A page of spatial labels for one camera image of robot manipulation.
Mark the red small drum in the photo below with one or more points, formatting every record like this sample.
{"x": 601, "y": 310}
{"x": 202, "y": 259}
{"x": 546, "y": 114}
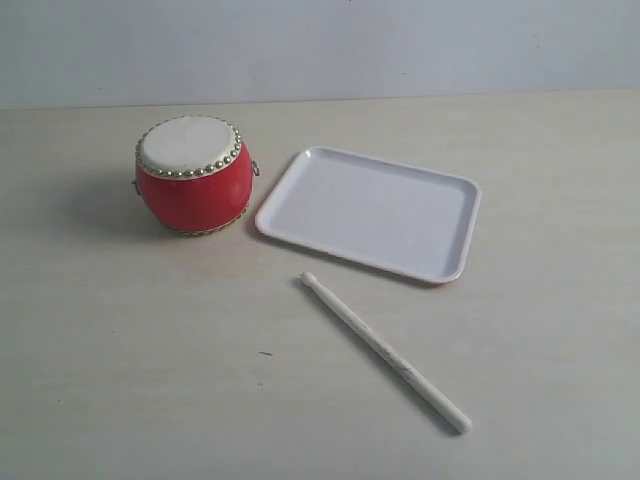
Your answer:
{"x": 194, "y": 173}

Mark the white rectangular plastic tray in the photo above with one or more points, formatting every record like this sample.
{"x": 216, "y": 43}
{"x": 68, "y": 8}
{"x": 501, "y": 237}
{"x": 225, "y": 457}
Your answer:
{"x": 405, "y": 220}

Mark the white drumstick right one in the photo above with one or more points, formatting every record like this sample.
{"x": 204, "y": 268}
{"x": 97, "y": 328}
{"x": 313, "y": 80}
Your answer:
{"x": 458, "y": 420}

